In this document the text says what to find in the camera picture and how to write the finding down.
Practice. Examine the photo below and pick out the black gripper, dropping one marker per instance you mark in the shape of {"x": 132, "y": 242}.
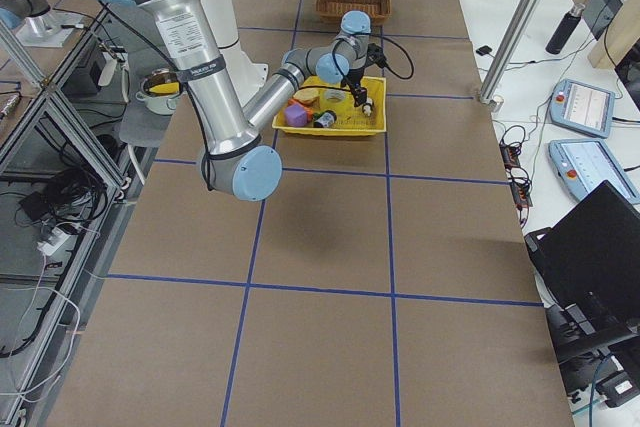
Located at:
{"x": 353, "y": 78}

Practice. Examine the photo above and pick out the yellow tape roll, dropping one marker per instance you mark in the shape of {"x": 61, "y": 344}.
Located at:
{"x": 334, "y": 95}

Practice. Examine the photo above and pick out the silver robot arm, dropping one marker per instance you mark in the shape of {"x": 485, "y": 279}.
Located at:
{"x": 234, "y": 160}

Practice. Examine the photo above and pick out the yellow woven basket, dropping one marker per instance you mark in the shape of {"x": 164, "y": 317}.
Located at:
{"x": 350, "y": 119}

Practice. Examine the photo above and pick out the brown wicker basket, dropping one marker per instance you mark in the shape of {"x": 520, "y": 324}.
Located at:
{"x": 332, "y": 11}

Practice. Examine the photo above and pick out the toy panda figure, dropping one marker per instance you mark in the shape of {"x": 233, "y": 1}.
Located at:
{"x": 367, "y": 107}

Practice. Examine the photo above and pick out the black white can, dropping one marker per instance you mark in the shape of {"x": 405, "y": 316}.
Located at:
{"x": 325, "y": 119}

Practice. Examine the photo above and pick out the bitten bread toy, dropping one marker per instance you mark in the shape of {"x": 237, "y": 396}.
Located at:
{"x": 307, "y": 96}

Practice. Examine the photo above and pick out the purple foam cube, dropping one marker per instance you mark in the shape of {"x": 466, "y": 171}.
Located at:
{"x": 295, "y": 115}

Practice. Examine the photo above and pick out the orange toy carrot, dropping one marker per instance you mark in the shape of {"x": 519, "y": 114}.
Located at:
{"x": 310, "y": 108}

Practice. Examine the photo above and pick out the small black device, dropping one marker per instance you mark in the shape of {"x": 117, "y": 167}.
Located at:
{"x": 483, "y": 50}

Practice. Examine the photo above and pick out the orange black usb hub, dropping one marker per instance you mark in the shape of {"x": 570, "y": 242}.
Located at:
{"x": 510, "y": 156}

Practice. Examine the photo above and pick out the steel pot with corn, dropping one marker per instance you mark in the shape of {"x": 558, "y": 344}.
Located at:
{"x": 160, "y": 92}

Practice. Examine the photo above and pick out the black water bottle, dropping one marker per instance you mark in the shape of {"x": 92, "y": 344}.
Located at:
{"x": 565, "y": 29}

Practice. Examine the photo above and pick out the upper teach pendant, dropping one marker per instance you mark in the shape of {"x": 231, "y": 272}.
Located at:
{"x": 582, "y": 108}

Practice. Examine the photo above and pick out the teach pendant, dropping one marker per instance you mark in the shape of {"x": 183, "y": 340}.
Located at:
{"x": 583, "y": 164}
{"x": 582, "y": 108}

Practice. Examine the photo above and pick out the lower teach pendant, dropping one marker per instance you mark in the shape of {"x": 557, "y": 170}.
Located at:
{"x": 583, "y": 164}

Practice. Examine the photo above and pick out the white power strip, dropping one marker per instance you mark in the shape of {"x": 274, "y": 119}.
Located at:
{"x": 57, "y": 237}

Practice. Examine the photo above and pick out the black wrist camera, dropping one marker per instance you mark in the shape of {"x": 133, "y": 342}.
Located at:
{"x": 376, "y": 56}

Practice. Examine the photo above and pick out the aluminium frame post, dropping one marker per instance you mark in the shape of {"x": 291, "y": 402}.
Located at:
{"x": 513, "y": 34}

